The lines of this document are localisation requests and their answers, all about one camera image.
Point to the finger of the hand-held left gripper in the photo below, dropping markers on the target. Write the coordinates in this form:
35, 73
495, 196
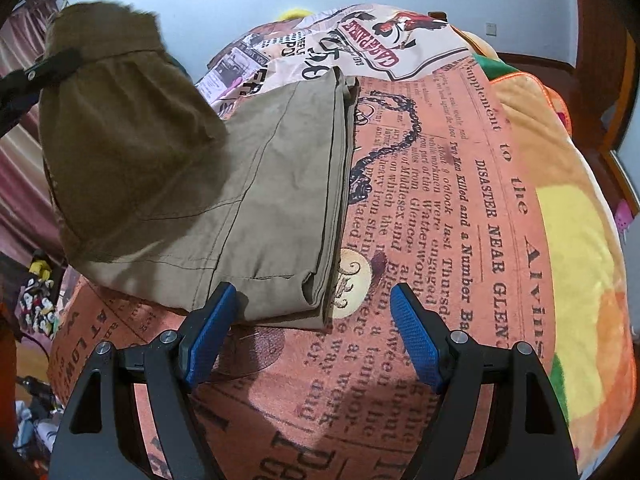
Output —
50, 67

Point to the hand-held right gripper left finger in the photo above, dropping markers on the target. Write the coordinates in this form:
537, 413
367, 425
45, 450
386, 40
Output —
210, 335

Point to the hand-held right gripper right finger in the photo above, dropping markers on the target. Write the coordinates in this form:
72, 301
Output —
417, 340

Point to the khaki pants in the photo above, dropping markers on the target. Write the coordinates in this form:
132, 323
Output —
225, 185

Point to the striped pink curtain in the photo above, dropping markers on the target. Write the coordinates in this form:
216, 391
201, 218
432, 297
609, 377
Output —
20, 185

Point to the newspaper print blanket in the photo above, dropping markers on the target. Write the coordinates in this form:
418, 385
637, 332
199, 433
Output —
425, 185

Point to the pile of clutter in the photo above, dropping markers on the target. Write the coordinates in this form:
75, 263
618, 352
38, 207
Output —
40, 307

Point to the colourful plush blanket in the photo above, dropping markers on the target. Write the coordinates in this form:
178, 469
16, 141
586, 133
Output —
575, 260

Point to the pink slipper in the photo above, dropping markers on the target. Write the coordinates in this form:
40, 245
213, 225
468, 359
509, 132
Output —
623, 216

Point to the brown wooden door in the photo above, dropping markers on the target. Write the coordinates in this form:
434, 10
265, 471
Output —
600, 60

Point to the white wall socket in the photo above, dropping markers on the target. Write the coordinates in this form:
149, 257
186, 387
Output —
491, 28

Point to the wooden bed post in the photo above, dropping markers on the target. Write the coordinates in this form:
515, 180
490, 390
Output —
437, 15

